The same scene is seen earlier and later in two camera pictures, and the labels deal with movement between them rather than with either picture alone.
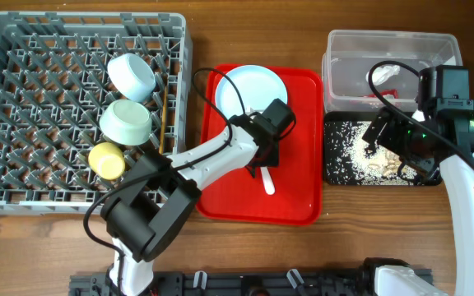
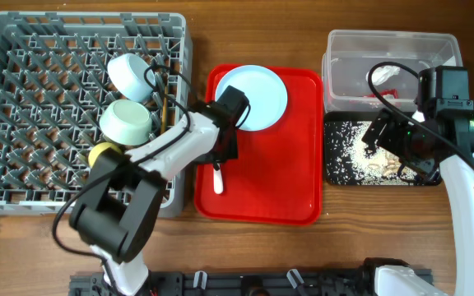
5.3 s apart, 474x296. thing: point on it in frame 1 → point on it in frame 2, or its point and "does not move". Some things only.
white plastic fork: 267,181 → 218,181
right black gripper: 388,139 does not move
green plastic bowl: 126,122 does not move
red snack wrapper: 386,94 does not move
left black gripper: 272,159 → 231,153
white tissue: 380,74 does not move
